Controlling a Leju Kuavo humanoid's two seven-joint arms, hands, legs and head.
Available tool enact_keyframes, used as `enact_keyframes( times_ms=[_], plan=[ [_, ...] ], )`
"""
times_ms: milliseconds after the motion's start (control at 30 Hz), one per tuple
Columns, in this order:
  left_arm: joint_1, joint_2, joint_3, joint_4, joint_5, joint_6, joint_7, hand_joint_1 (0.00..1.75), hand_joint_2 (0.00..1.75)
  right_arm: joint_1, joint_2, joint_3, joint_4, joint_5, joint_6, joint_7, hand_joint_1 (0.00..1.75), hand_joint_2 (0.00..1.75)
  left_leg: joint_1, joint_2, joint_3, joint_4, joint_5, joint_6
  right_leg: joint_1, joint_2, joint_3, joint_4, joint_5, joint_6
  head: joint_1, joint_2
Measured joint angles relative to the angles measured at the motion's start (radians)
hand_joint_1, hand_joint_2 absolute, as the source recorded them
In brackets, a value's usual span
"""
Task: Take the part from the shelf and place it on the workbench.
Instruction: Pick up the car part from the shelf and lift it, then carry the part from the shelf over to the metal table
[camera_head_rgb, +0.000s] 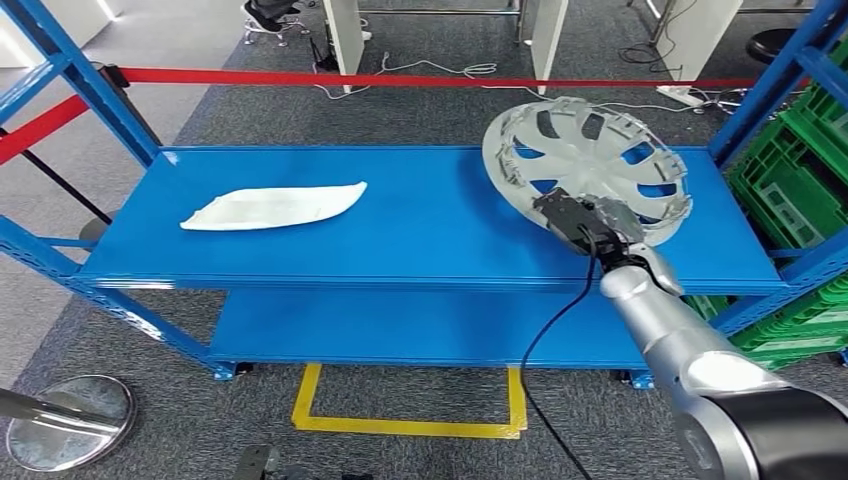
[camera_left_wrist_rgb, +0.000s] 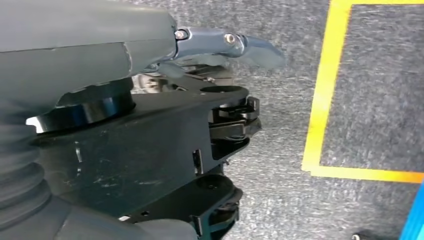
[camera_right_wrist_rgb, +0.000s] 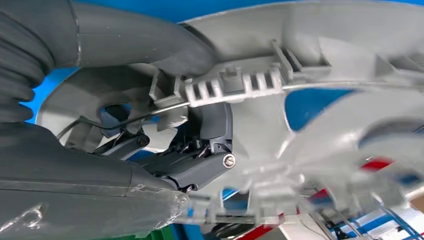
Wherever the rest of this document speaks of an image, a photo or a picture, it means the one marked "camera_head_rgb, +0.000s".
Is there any green plastic crate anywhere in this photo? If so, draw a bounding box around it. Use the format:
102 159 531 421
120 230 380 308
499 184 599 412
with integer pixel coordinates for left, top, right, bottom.
811 274 848 309
685 294 848 339
728 327 848 362
748 351 829 372
727 119 848 250
778 39 848 180

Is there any long red barrier belt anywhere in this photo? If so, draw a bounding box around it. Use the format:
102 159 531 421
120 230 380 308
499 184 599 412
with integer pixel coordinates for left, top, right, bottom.
119 66 810 91

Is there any chrome stanchion with mirror base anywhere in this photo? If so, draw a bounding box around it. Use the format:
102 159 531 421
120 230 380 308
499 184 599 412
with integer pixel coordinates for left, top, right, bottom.
0 374 138 473

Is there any white desk with panel legs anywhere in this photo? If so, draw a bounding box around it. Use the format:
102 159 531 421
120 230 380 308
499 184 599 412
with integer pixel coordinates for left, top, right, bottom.
322 0 570 96
655 0 743 84

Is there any silver wheel hubcap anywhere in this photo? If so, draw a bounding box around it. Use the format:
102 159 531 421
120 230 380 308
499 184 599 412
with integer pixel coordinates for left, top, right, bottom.
481 97 694 248

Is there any belt stanchion post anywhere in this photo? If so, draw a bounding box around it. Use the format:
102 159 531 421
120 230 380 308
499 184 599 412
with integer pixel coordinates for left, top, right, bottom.
99 62 164 150

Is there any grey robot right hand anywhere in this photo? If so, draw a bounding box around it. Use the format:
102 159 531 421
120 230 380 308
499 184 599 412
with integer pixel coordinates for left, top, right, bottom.
589 195 647 245

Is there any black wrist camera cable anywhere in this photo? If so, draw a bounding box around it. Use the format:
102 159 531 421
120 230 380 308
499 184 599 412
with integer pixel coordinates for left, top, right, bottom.
518 225 598 480

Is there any yellow tape square outline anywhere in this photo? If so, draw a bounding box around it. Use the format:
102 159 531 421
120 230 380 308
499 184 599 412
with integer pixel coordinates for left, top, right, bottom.
291 362 529 440

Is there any dark grey robot left leg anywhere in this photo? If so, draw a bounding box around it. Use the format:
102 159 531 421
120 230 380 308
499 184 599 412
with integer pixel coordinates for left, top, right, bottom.
231 445 293 480

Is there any white power strip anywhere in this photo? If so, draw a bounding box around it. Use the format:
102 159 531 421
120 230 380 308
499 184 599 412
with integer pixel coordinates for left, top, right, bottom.
655 86 704 109

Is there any white plastic car part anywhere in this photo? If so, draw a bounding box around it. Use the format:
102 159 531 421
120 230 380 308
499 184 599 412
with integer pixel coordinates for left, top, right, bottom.
180 180 369 232

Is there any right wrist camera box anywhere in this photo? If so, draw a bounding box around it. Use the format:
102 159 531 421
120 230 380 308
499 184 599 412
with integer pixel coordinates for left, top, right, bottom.
531 187 631 266

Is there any white power cable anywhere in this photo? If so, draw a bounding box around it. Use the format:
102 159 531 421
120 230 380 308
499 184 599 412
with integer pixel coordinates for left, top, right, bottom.
312 52 704 114

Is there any black round stool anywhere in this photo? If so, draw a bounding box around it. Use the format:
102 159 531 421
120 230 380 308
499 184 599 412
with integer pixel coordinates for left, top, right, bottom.
746 27 800 66

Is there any office chair chrome base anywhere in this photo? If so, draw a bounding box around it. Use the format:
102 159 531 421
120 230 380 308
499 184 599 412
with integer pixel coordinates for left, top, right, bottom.
241 0 313 48

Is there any small black device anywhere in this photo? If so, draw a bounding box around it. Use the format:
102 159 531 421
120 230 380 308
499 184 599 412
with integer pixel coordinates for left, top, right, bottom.
309 36 339 73

